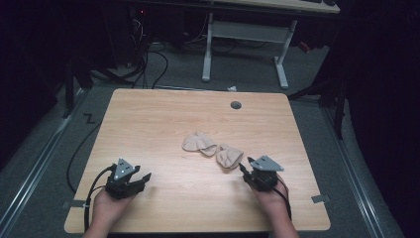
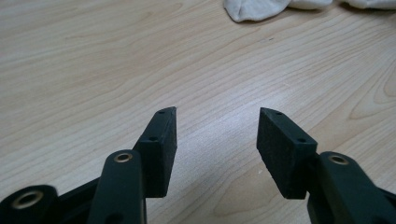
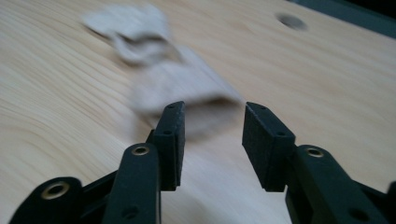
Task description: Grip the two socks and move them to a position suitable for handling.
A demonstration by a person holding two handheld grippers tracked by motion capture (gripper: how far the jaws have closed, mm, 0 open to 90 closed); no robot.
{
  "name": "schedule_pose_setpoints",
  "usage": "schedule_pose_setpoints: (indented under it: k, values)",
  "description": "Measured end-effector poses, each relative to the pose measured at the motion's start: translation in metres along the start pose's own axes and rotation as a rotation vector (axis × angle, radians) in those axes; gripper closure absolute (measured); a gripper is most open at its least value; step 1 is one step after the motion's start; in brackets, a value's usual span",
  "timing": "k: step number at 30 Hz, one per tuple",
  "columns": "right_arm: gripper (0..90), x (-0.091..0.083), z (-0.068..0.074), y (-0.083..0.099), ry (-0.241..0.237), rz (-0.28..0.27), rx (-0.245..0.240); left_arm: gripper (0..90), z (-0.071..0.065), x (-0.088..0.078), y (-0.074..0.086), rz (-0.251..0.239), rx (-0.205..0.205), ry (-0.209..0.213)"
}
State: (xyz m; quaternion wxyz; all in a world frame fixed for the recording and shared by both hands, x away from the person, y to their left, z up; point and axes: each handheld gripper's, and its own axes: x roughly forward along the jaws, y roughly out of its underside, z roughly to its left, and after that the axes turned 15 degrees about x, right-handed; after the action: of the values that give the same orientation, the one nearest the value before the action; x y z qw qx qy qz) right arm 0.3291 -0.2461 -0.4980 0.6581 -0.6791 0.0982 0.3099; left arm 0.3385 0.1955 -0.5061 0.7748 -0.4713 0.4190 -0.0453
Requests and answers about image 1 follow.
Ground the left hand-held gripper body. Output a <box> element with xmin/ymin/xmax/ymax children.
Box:
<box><xmin>104</xmin><ymin>158</ymin><xmax>147</xmax><ymax>200</ymax></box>

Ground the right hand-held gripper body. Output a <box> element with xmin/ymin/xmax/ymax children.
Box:
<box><xmin>243</xmin><ymin>155</ymin><xmax>285</xmax><ymax>192</ymax></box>

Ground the beige sock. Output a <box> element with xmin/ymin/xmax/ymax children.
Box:
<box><xmin>181</xmin><ymin>131</ymin><xmax>219</xmax><ymax>158</ymax></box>
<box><xmin>215</xmin><ymin>143</ymin><xmax>245</xmax><ymax>171</ymax></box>

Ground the person's right hand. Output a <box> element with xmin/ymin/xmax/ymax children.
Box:
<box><xmin>251</xmin><ymin>178</ymin><xmax>290</xmax><ymax>217</ymax></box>

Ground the person's left hand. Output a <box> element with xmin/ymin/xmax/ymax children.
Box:
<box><xmin>93</xmin><ymin>187</ymin><xmax>137</xmax><ymax>222</ymax></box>

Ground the grey tape piece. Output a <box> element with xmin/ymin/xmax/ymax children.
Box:
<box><xmin>310</xmin><ymin>193</ymin><xmax>332</xmax><ymax>204</ymax></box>
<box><xmin>61</xmin><ymin>199</ymin><xmax>87</xmax><ymax>209</ymax></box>

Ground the black metal stand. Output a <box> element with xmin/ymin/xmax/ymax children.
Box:
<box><xmin>286</xmin><ymin>73</ymin><xmax>349</xmax><ymax>141</ymax></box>
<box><xmin>61</xmin><ymin>58</ymin><xmax>76</xmax><ymax>119</ymax></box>

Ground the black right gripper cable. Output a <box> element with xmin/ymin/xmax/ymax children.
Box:
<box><xmin>272</xmin><ymin>176</ymin><xmax>293</xmax><ymax>221</ymax></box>

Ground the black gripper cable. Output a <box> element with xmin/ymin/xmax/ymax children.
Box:
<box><xmin>272</xmin><ymin>176</ymin><xmax>293</xmax><ymax>221</ymax></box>
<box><xmin>83</xmin><ymin>165</ymin><xmax>115</xmax><ymax>233</ymax></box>

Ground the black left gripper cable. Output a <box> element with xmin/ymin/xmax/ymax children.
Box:
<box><xmin>83</xmin><ymin>165</ymin><xmax>115</xmax><ymax>233</ymax></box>

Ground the black floor cable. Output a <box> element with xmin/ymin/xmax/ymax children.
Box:
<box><xmin>66</xmin><ymin>121</ymin><xmax>104</xmax><ymax>194</ymax></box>

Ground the metal floor rail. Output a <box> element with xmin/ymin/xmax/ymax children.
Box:
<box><xmin>320</xmin><ymin>104</ymin><xmax>388</xmax><ymax>238</ymax></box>
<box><xmin>0</xmin><ymin>88</ymin><xmax>87</xmax><ymax>234</ymax></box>

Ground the bundle of black cables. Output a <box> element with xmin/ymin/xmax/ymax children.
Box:
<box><xmin>88</xmin><ymin>13</ymin><xmax>170</xmax><ymax>90</ymax></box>

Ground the white frame desk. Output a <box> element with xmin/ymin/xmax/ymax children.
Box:
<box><xmin>201</xmin><ymin>0</ymin><xmax>342</xmax><ymax>90</ymax></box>

